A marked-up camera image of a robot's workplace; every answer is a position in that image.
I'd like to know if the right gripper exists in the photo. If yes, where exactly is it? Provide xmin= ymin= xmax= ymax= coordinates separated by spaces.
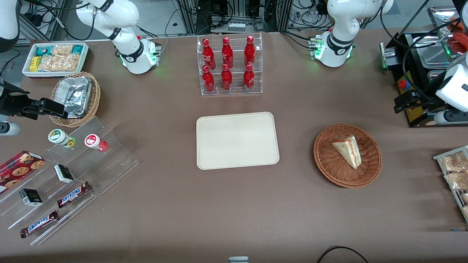
xmin=0 ymin=82 xmax=69 ymax=120

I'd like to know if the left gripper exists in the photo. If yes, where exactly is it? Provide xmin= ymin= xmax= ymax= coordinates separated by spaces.
xmin=394 ymin=89 xmax=445 ymax=114

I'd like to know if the triangle sandwich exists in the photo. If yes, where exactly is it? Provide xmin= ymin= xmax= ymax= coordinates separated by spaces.
xmin=331 ymin=135 xmax=362 ymax=170

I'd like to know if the light tan wicker basket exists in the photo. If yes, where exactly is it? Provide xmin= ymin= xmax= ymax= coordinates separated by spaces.
xmin=49 ymin=71 xmax=101 ymax=128

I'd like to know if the dark brown wicker basket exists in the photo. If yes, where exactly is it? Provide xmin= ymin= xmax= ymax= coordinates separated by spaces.
xmin=313 ymin=123 xmax=383 ymax=189

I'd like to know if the beige plastic tray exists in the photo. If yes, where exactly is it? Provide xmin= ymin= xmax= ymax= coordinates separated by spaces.
xmin=196 ymin=111 xmax=280 ymax=171

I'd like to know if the silver foil container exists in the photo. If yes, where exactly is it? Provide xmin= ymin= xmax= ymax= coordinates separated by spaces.
xmin=54 ymin=76 xmax=93 ymax=119

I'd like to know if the green lid white cup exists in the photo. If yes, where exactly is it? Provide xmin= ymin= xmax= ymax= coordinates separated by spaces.
xmin=48 ymin=129 xmax=76 ymax=148

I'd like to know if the clear nut snack packet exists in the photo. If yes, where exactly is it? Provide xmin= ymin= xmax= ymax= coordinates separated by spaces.
xmin=51 ymin=44 xmax=74 ymax=56
xmin=38 ymin=54 xmax=82 ymax=72

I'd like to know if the white rectangular snack bin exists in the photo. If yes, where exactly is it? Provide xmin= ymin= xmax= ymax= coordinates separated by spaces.
xmin=22 ymin=42 xmax=90 ymax=78

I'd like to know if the red lid white cup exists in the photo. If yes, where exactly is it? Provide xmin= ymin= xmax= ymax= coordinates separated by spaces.
xmin=84 ymin=134 xmax=108 ymax=152

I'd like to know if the black hot food warmer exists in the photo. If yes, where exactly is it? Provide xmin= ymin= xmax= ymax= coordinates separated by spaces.
xmin=379 ymin=5 xmax=468 ymax=128

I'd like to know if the small black box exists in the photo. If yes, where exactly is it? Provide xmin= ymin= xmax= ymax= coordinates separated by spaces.
xmin=54 ymin=164 xmax=75 ymax=184
xmin=19 ymin=188 xmax=43 ymax=207

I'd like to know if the red plaid cookie box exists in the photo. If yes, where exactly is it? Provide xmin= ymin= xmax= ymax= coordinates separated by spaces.
xmin=0 ymin=150 xmax=46 ymax=194

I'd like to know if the clear acrylic stepped display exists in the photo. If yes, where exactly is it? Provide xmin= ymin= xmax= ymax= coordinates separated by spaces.
xmin=0 ymin=116 xmax=140 ymax=246

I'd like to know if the clear pastry packet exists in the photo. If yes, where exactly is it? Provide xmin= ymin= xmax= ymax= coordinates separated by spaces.
xmin=444 ymin=171 xmax=468 ymax=191
xmin=440 ymin=152 xmax=468 ymax=173

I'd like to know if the snickers chocolate bar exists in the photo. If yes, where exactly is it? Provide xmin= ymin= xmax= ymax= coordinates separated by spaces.
xmin=20 ymin=210 xmax=60 ymax=239
xmin=57 ymin=181 xmax=92 ymax=209

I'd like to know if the clear acrylic bottle rack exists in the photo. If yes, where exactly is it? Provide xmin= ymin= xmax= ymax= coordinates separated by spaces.
xmin=197 ymin=32 xmax=263 ymax=96

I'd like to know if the red cola bottle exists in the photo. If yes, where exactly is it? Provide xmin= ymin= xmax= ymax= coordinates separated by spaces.
xmin=244 ymin=35 xmax=256 ymax=68
xmin=202 ymin=65 xmax=215 ymax=93
xmin=221 ymin=64 xmax=233 ymax=91
xmin=221 ymin=37 xmax=234 ymax=69
xmin=243 ymin=64 xmax=255 ymax=92
xmin=202 ymin=38 xmax=216 ymax=70

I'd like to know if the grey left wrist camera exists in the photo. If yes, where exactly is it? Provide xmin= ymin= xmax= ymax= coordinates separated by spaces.
xmin=434 ymin=110 xmax=468 ymax=125

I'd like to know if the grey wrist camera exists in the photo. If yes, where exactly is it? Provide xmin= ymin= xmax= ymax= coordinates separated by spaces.
xmin=0 ymin=122 xmax=21 ymax=136
xmin=434 ymin=110 xmax=468 ymax=125

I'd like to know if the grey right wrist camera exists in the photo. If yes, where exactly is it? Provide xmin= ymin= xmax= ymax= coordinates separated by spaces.
xmin=0 ymin=122 xmax=21 ymax=136

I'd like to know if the metal wire rack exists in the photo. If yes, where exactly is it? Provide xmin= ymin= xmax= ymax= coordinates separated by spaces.
xmin=433 ymin=145 xmax=468 ymax=224

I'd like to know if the black cable loop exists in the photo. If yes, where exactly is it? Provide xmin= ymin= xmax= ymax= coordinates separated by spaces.
xmin=316 ymin=246 xmax=370 ymax=263

